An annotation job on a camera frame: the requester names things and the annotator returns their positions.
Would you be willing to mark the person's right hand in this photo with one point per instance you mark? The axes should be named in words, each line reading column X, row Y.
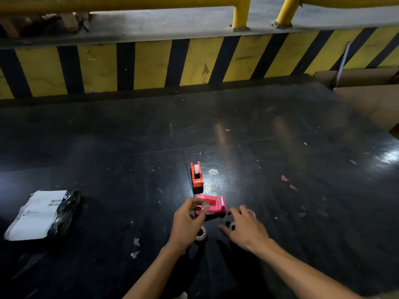
column 247, row 230

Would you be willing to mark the person's left hand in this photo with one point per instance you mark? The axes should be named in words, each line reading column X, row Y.
column 184, row 228

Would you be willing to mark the person's right thumb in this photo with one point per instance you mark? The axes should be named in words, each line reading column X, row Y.
column 226, row 231

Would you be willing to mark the person's left thumb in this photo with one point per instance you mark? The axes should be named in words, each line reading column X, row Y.
column 201, row 216

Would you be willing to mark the clear tape strip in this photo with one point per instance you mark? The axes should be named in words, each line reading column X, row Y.
column 206, row 205

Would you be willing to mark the person's right forearm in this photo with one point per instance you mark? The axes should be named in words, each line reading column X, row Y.
column 305, row 272

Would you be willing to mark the person's left forearm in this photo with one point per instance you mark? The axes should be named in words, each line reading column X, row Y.
column 156, row 275

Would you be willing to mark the small clear tape roll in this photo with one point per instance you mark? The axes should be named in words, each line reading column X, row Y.
column 232, row 226
column 252, row 211
column 201, row 235

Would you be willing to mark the pink tape dispenser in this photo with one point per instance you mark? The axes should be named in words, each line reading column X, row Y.
column 215, row 204

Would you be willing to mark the orange tape dispenser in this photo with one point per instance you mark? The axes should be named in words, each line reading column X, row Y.
column 197, row 177

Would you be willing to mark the round white sticker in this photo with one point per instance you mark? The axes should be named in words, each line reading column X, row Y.
column 213, row 172

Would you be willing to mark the white paper scrap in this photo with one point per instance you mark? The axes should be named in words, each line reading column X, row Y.
column 136, row 241
column 135, row 254

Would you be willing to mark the yellow and black striped barrier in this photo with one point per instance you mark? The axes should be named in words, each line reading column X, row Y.
column 199, row 62

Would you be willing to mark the black parcel with white label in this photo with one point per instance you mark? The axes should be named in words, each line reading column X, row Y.
column 37, row 214

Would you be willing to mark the brown cardboard box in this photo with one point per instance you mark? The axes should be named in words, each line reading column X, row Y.
column 371, row 96

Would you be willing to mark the white thin stick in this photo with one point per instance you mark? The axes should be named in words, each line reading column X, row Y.
column 343, row 60

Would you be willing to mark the pile of cardboard scraps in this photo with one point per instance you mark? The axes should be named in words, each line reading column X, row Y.
column 43, row 24

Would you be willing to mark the yellow metal guard rail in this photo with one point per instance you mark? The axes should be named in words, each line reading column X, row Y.
column 156, row 1
column 288, row 10

